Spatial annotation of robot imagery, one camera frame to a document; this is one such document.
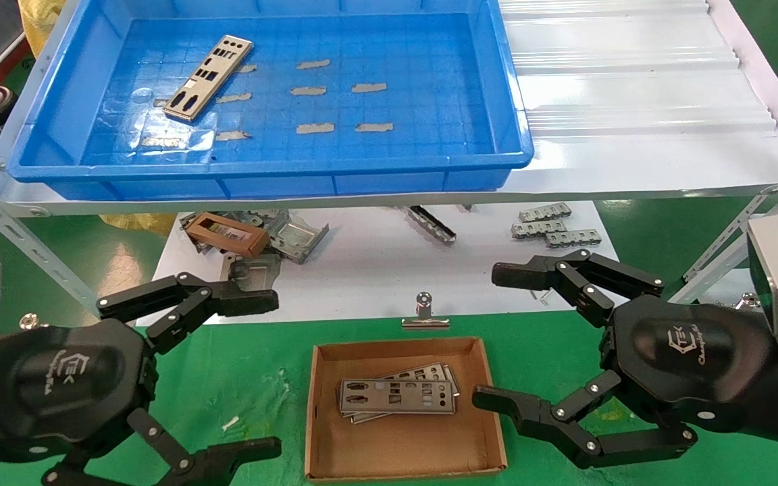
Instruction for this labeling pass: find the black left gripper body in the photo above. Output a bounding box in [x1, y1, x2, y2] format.
[0, 319, 158, 466]

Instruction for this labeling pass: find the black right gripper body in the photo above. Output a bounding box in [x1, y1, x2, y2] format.
[598, 295, 778, 450]

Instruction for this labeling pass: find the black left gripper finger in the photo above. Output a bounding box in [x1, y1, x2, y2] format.
[97, 272, 280, 355]
[41, 408, 283, 486]

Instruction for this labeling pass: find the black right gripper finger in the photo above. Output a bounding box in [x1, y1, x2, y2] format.
[472, 370, 698, 470]
[492, 248, 665, 328]

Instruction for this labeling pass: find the brown cardboard box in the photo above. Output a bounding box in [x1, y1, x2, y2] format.
[304, 336, 508, 483]

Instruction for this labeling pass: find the blue plastic tray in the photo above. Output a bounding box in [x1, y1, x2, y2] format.
[7, 0, 535, 202]

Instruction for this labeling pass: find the small grey slotted plate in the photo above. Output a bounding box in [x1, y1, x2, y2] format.
[519, 202, 573, 223]
[511, 219, 567, 239]
[544, 229, 603, 248]

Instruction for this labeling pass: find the green table cloth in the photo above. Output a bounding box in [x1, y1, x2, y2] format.
[0, 310, 778, 486]

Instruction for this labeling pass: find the black metal strip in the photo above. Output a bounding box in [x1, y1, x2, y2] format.
[406, 205, 457, 244]

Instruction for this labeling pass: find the white flat board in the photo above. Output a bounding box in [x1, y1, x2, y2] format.
[136, 201, 626, 327]

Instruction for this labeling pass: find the white corrugated shelf board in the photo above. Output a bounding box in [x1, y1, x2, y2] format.
[0, 0, 778, 217]

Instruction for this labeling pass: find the grey metal bracket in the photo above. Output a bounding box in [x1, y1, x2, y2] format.
[220, 253, 282, 294]
[267, 211, 330, 265]

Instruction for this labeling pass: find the brown rectangular frame part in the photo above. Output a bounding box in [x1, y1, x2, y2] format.
[184, 212, 270, 259]

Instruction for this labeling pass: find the white perforated rack frame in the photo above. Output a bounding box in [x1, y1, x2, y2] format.
[0, 0, 778, 315]

